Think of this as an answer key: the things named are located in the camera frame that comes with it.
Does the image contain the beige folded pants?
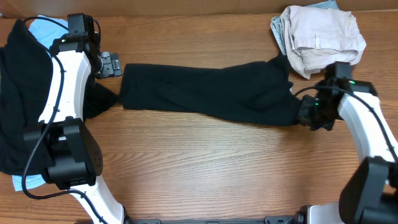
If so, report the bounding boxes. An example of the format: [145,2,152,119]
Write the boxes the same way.
[280,6,366,79]

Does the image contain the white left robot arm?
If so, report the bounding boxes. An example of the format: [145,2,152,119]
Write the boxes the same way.
[22,32,132,223]

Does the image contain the black garment pile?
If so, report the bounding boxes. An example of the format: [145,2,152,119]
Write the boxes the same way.
[1,20,118,175]

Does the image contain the black t-shirt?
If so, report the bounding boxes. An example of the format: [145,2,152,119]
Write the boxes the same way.
[119,54,300,126]

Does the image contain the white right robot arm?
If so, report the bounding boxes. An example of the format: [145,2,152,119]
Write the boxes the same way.
[294,78,397,224]

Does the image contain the light blue shirt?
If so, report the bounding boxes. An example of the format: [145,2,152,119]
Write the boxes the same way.
[12,15,68,192]

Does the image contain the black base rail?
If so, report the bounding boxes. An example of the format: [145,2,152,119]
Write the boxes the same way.
[121,216,294,224]

